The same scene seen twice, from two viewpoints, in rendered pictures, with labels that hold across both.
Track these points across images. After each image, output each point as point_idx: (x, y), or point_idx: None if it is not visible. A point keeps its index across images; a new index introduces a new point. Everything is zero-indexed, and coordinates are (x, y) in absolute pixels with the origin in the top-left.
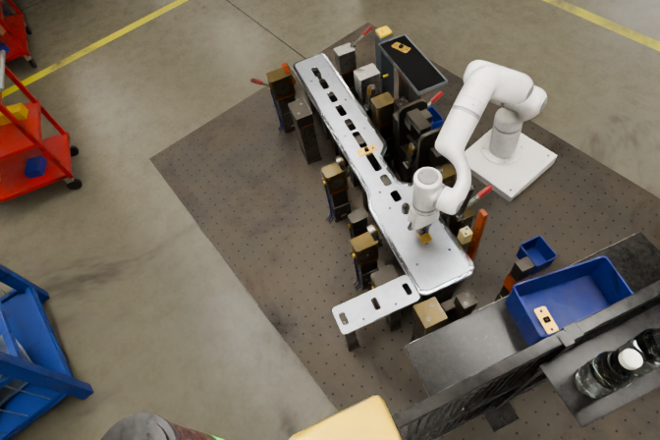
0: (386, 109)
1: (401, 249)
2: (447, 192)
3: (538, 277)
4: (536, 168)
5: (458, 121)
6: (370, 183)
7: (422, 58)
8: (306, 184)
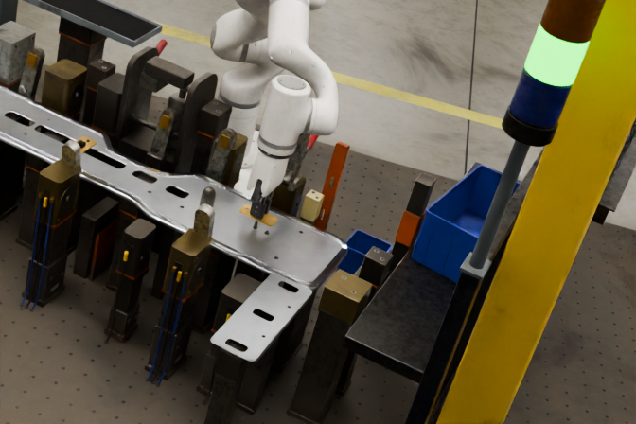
0: (77, 83)
1: (241, 248)
2: (318, 100)
3: (442, 196)
4: None
5: (293, 12)
6: (125, 184)
7: (99, 3)
8: None
